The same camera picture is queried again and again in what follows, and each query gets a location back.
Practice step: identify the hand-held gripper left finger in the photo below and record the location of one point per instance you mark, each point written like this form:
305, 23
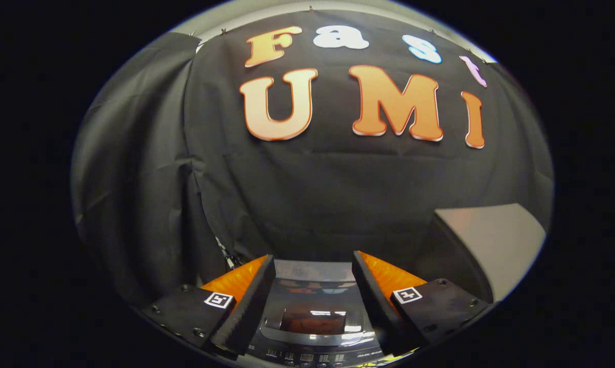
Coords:
256, 301

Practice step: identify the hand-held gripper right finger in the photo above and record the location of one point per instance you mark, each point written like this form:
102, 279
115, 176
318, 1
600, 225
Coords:
369, 296

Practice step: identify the dark grey washing machine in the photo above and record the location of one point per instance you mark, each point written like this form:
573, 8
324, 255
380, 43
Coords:
312, 352

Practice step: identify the black backdrop cloth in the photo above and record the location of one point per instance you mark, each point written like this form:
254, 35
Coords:
338, 194

